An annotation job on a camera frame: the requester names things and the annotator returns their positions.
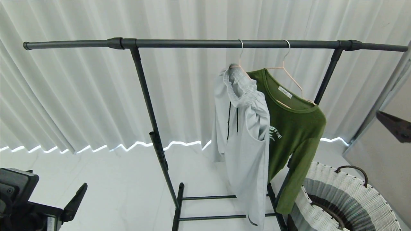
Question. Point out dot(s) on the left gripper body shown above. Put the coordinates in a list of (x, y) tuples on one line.
[(41, 218)]

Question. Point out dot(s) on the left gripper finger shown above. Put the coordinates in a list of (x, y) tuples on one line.
[(75, 202)]

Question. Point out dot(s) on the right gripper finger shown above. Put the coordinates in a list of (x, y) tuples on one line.
[(396, 126)]

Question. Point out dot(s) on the green long-sleeved shirt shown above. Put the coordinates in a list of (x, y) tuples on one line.
[(295, 128)]

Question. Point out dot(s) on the pink clothes hanger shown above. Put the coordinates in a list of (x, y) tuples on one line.
[(290, 75), (241, 51)]

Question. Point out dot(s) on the pale grey shorts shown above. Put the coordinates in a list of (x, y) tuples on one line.
[(247, 144)]

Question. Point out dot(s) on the white laundry basket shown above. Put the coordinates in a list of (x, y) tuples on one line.
[(359, 199)]

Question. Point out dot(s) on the black clothes rack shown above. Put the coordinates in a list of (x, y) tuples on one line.
[(192, 43)]

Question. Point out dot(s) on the white curtain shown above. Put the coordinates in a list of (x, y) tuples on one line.
[(80, 96)]

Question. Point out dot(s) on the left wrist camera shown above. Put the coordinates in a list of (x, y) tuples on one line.
[(14, 186)]

